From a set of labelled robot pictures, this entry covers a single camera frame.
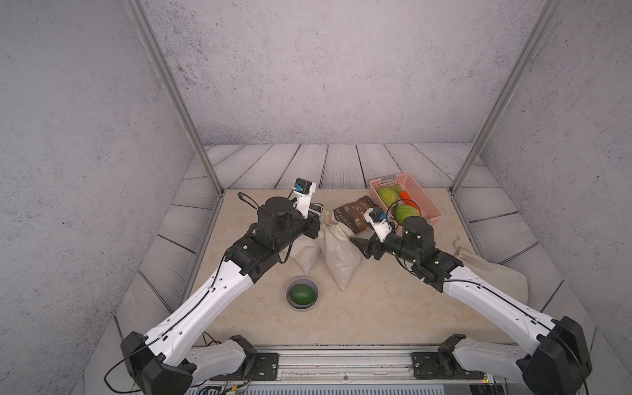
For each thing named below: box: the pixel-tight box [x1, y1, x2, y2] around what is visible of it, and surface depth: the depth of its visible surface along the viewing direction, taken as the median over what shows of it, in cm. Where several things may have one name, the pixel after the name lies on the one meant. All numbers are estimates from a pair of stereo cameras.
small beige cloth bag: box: [290, 233, 321, 276], surface depth 91 cm
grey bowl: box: [284, 276, 321, 312], surface depth 86 cm
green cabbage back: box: [378, 185, 402, 209], surface depth 110 cm
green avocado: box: [288, 283, 317, 306], surface depth 85 cm
